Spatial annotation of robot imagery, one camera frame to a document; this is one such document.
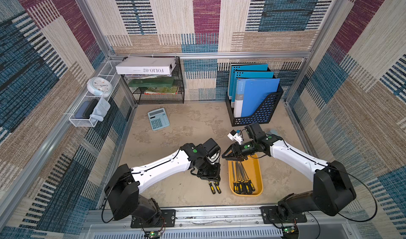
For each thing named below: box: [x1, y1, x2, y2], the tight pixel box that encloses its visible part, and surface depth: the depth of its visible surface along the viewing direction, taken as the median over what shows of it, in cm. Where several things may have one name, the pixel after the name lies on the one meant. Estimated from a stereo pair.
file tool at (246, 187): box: [242, 180, 251, 195], surface depth 82 cm
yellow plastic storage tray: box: [228, 153, 264, 197], surface depth 86 cm
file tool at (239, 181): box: [235, 161, 243, 193], surface depth 84 cm
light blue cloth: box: [89, 97, 112, 123], surface depth 70 cm
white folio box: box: [115, 57, 177, 76], surface depth 82 cm
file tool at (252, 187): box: [240, 160, 256, 192], surface depth 83 cm
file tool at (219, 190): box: [213, 181, 222, 195], surface depth 83 cm
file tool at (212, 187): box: [208, 181, 216, 195], surface depth 83 cm
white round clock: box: [86, 76, 114, 98], surface depth 76 cm
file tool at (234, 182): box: [231, 161, 238, 194], surface depth 83 cm
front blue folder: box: [233, 78, 281, 118], surface depth 95 cm
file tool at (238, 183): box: [235, 161, 241, 195], surface depth 83 cm
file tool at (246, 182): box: [238, 161, 252, 195], surface depth 82 cm
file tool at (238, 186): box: [233, 175, 241, 195], surface depth 83 cm
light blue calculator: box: [147, 107, 170, 131], surface depth 110 cm
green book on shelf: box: [127, 76, 175, 88], surface depth 96 cm
